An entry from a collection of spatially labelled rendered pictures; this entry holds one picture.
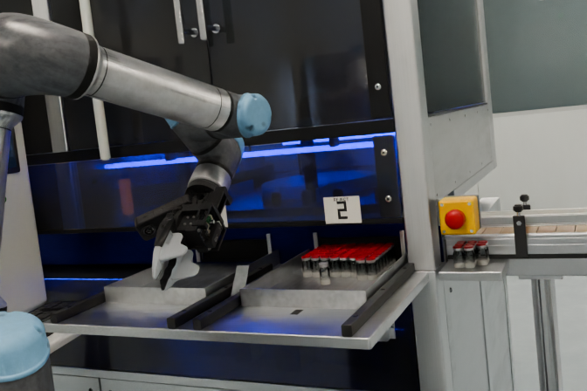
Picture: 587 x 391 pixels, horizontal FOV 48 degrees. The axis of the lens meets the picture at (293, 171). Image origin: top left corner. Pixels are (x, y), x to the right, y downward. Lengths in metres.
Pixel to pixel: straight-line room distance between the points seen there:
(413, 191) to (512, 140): 4.62
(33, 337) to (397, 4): 0.94
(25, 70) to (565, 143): 5.35
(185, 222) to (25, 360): 0.41
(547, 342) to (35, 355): 1.10
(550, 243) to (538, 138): 4.51
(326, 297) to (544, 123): 4.86
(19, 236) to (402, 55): 1.08
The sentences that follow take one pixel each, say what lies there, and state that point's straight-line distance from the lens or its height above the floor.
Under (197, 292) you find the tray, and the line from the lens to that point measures 1.37.
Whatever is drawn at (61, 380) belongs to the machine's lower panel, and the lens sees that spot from 2.09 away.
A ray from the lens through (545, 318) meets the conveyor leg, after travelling 1.59.
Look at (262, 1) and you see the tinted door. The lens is 1.54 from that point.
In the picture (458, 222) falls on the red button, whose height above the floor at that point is 0.99.
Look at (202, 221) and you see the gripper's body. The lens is 1.15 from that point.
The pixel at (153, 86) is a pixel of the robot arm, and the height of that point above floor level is 1.31.
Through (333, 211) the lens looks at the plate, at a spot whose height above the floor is 1.02.
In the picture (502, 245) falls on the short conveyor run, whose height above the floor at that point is 0.91.
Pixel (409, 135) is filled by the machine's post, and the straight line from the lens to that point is 1.41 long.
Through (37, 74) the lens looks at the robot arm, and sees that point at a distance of 0.95.
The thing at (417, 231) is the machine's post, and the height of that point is 0.97.
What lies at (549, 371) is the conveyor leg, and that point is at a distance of 1.63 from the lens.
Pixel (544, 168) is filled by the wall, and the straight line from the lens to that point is 6.01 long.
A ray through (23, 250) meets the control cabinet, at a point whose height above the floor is 0.97.
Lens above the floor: 1.24
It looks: 5 degrees down
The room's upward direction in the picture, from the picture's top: 6 degrees counter-clockwise
